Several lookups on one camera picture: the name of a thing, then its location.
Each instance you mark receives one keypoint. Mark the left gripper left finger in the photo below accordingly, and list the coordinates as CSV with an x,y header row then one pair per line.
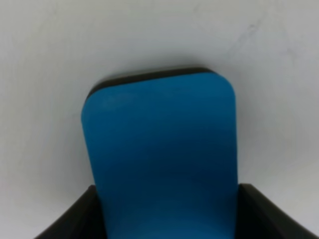
x,y
83,220

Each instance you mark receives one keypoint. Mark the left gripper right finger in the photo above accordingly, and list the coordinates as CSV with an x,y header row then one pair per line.
x,y
259,218

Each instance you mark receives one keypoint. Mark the blue board eraser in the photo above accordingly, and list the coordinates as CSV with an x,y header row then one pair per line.
x,y
163,153

